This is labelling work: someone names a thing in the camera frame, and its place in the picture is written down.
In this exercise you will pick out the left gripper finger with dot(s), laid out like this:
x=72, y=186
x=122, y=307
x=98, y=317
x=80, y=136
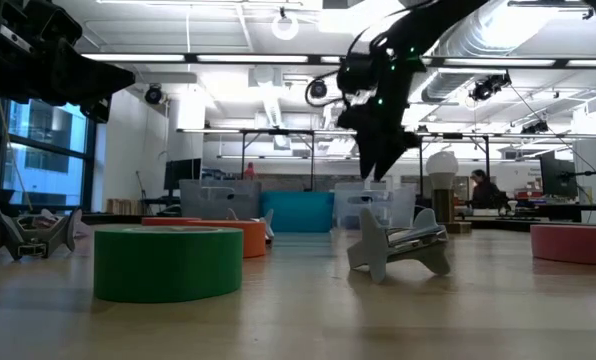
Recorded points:
x=93, y=80

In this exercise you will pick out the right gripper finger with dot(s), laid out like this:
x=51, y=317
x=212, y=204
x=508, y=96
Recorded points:
x=385, y=157
x=366, y=155

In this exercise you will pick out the orange tape roll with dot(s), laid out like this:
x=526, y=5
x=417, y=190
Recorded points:
x=253, y=240

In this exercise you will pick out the red tape roll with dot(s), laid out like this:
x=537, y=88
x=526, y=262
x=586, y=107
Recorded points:
x=168, y=221

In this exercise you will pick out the grey bracket part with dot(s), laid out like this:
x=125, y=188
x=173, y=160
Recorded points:
x=8, y=235

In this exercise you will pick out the green tape roll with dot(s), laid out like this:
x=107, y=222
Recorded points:
x=168, y=270

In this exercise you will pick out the pink tape roll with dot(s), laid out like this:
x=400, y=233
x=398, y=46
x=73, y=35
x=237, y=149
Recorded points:
x=578, y=245

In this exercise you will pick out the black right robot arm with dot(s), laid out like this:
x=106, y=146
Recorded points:
x=428, y=20

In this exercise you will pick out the clear plastic bin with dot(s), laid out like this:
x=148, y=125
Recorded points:
x=393, y=200

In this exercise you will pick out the white bulb brass lamp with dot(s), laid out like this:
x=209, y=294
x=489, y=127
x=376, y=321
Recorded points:
x=443, y=170

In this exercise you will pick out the black ceiling spotlight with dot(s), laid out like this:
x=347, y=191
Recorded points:
x=535, y=128
x=153, y=95
x=485, y=89
x=318, y=89

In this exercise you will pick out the teal plastic bin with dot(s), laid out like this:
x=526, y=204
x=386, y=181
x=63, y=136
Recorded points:
x=298, y=212

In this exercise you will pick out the person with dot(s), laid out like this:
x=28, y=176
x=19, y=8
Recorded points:
x=485, y=192
x=249, y=172

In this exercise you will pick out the black monitor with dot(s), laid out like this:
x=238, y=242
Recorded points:
x=183, y=172
x=558, y=175

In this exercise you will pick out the wooden crate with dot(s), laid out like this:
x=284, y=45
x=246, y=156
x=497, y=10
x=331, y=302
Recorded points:
x=123, y=206

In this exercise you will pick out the grey translucent plastic bin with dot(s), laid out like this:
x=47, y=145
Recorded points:
x=213, y=200

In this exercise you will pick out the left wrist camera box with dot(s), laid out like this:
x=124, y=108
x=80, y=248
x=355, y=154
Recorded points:
x=43, y=22

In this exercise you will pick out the black rig frame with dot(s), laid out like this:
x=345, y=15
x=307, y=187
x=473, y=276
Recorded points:
x=453, y=135
x=278, y=132

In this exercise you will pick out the black aluminium table frame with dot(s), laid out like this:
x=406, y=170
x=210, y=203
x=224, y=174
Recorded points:
x=128, y=218

